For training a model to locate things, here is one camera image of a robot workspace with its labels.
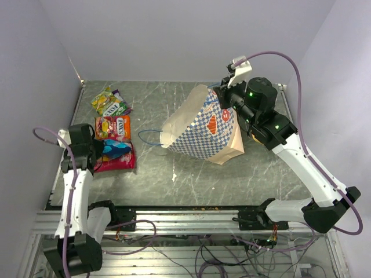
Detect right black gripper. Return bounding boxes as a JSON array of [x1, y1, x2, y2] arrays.
[[214, 74, 257, 127]]

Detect blue snack bag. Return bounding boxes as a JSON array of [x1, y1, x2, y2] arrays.
[[102, 139, 132, 161]]

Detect orange candy bag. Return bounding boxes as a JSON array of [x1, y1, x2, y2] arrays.
[[94, 115, 131, 140]]

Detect pink chips bag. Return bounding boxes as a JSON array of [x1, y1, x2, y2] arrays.
[[95, 142, 136, 172]]

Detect checkered paper bag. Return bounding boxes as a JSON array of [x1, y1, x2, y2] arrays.
[[137, 83, 245, 166]]

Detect yellow green candy bag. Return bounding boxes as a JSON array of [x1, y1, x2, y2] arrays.
[[90, 86, 132, 116]]

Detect purple snack packet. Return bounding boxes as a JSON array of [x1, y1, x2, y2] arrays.
[[112, 89, 127, 104]]

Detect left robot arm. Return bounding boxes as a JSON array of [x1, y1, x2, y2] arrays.
[[43, 124, 118, 277]]

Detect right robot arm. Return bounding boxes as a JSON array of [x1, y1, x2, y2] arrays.
[[212, 77, 361, 233]]

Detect small whiteboard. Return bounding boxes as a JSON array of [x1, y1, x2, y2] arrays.
[[251, 133, 263, 144]]

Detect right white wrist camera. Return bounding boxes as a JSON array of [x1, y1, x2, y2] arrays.
[[227, 56, 252, 88]]

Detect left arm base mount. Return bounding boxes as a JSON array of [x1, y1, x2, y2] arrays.
[[117, 208, 136, 232]]

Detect aluminium frame rail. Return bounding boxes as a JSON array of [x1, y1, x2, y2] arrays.
[[31, 208, 337, 236]]

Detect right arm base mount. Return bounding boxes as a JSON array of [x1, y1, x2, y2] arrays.
[[232, 208, 289, 231]]

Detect tangled floor cables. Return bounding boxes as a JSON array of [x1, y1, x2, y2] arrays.
[[92, 225, 319, 278]]

